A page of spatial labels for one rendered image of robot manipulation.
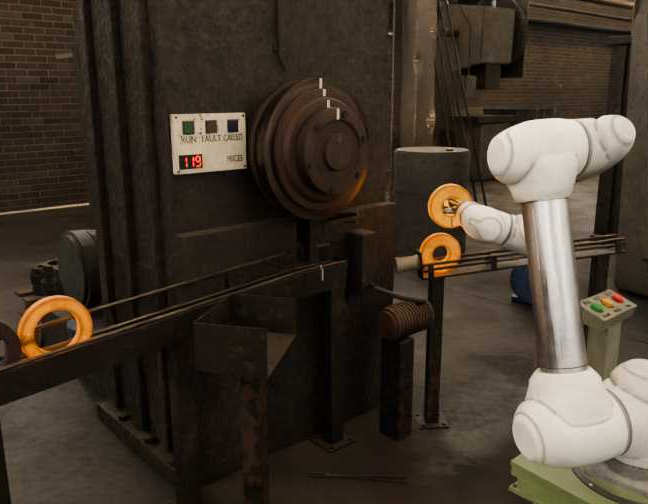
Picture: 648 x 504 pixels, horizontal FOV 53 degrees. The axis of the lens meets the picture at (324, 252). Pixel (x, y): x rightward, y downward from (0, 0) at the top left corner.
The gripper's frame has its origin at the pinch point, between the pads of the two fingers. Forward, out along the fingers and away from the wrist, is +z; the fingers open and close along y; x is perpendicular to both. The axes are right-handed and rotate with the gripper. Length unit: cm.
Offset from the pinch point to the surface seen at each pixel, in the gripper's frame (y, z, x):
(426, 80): 97, 405, 30
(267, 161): -65, -17, 18
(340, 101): -40, -2, 35
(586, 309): 38, -31, -31
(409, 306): -13.3, 0.7, -39.9
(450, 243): 3.5, 8.3, -18.1
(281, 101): -60, -13, 36
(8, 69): -333, 541, 40
